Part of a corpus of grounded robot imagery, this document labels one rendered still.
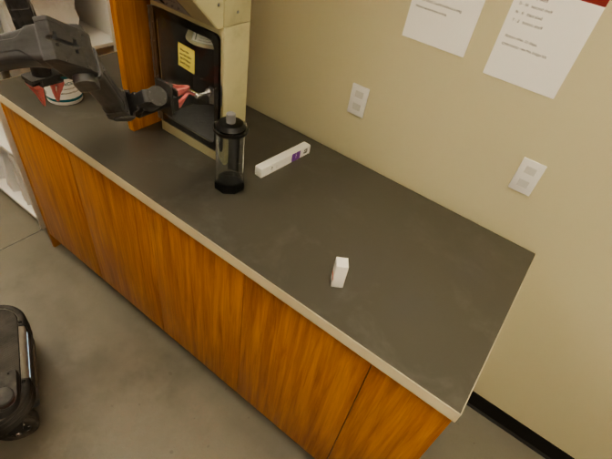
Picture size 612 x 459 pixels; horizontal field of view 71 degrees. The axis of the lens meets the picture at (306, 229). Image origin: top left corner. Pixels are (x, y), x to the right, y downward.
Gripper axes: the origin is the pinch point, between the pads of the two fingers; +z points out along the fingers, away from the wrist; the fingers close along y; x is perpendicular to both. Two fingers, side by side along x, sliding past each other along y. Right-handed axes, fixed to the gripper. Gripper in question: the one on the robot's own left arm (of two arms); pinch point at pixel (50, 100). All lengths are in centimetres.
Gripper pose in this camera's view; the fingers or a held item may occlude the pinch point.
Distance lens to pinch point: 167.0
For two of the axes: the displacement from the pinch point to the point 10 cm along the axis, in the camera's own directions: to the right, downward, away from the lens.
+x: -7.9, -4.9, 3.7
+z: -1.3, 7.2, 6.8
